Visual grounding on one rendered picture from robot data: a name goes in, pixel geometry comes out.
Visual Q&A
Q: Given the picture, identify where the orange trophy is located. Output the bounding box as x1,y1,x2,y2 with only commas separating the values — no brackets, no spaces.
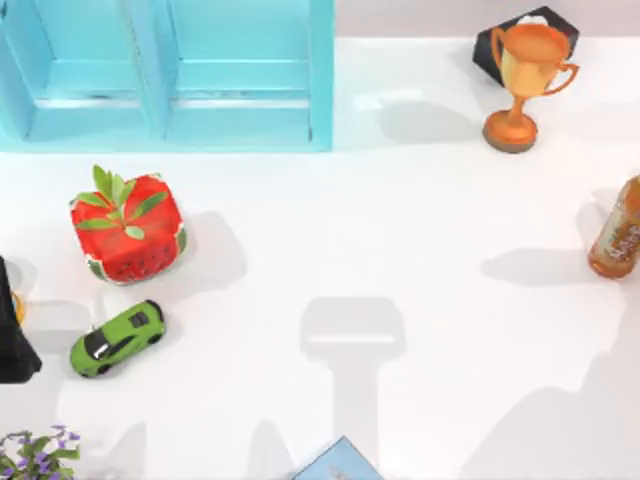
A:
482,24,581,154

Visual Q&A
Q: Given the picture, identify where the purple flower plant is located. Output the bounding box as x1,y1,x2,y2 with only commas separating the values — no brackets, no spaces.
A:
0,425,82,480

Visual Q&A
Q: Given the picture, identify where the light blue book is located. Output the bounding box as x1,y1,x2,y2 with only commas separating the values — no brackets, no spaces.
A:
290,435,384,480

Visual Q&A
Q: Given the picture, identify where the black box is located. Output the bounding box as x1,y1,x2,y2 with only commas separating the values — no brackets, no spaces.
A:
472,5,581,89

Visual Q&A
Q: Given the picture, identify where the red watermelon plant pot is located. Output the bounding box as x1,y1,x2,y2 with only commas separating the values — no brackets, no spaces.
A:
69,164,188,287

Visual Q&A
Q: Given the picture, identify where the orange bottle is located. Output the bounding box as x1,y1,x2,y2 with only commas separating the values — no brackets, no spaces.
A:
587,174,640,280

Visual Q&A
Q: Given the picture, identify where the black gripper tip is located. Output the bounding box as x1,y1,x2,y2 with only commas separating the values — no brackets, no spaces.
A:
0,255,43,385

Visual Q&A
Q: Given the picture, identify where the green toy car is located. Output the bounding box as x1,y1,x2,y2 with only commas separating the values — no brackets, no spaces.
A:
69,299,167,379

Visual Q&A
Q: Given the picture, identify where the light blue rack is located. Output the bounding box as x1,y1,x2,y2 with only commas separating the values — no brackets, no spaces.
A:
0,0,335,154

